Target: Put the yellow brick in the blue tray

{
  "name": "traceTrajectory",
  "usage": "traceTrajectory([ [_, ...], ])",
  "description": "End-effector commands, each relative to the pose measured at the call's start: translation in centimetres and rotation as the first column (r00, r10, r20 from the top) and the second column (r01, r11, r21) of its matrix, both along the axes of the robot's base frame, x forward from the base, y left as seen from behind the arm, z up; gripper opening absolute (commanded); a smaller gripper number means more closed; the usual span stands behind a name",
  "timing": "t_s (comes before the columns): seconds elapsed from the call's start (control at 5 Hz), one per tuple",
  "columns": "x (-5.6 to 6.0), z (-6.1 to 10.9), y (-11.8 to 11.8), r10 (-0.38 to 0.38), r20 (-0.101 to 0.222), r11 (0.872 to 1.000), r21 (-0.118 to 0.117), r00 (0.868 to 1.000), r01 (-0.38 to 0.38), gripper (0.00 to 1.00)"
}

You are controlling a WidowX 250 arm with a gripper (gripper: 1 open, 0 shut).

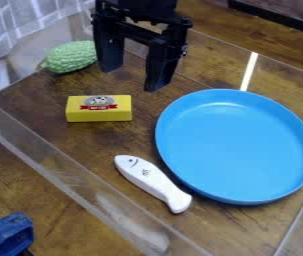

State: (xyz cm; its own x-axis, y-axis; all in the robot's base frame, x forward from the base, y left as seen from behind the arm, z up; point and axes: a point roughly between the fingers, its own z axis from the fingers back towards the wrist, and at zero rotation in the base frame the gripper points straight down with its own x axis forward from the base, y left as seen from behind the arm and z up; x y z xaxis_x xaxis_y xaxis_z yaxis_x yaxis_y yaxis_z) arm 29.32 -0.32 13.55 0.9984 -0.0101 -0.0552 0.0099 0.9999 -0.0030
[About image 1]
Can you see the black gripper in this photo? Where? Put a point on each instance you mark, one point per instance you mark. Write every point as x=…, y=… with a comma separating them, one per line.
x=114, y=21

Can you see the yellow brick with cow label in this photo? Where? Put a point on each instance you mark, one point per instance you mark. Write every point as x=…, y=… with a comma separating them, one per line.
x=100, y=108

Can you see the blue round tray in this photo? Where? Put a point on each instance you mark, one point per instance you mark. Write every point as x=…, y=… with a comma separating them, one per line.
x=233, y=145

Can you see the green bumpy toy gourd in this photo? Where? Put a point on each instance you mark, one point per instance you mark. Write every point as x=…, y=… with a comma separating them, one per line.
x=70, y=57

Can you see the grey checkered cloth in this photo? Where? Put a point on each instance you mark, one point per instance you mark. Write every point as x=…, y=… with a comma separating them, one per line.
x=26, y=16

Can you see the white wooden toy fish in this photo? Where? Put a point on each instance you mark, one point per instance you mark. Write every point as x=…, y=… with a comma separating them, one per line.
x=149, y=178

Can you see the clear acrylic enclosure wall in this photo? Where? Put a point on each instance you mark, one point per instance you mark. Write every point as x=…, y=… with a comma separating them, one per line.
x=58, y=174

